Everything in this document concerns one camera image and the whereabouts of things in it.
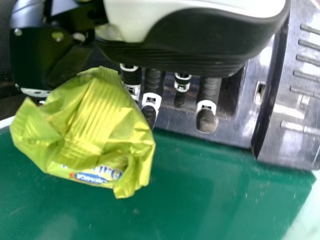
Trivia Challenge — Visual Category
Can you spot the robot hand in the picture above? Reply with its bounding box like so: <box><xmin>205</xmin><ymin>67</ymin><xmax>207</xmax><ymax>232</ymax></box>
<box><xmin>8</xmin><ymin>0</ymin><xmax>292</xmax><ymax>133</ymax></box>

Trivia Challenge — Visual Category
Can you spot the yellow-green biscuit packet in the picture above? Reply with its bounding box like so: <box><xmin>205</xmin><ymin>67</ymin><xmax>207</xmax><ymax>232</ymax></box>
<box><xmin>9</xmin><ymin>65</ymin><xmax>156</xmax><ymax>200</ymax></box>

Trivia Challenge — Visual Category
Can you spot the black oven with glass door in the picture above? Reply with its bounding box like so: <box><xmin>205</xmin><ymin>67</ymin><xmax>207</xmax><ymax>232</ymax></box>
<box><xmin>134</xmin><ymin>0</ymin><xmax>320</xmax><ymax>171</ymax></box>

